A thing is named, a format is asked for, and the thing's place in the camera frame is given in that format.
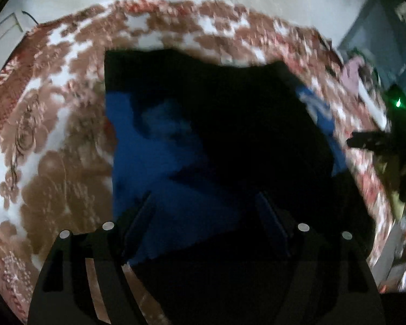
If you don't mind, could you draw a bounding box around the white folded garment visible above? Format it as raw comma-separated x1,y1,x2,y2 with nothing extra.
358,80,388,131

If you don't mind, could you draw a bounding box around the blue and black hooded jacket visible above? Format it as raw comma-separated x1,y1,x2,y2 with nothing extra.
105,48,368,324

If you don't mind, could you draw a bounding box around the pink cloth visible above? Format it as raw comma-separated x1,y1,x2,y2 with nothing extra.
339,56,365,97

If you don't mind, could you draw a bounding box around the white wooden headboard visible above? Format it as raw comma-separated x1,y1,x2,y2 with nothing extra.
0,10,28,54

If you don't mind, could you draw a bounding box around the floral brown bed blanket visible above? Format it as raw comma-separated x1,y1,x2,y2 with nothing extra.
0,0,376,324

